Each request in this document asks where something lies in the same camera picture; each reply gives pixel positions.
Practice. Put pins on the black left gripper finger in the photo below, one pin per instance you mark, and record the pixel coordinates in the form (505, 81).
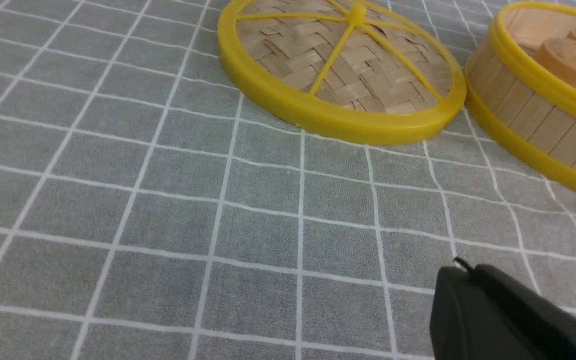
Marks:
(481, 313)

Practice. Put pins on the yellow bamboo steamer basket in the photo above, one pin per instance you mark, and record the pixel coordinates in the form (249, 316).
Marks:
(522, 106)

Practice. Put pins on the yellow woven steamer lid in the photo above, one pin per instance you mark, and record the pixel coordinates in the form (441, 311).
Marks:
(351, 70)

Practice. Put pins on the grey checked tablecloth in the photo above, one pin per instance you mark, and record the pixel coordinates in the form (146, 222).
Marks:
(151, 211)

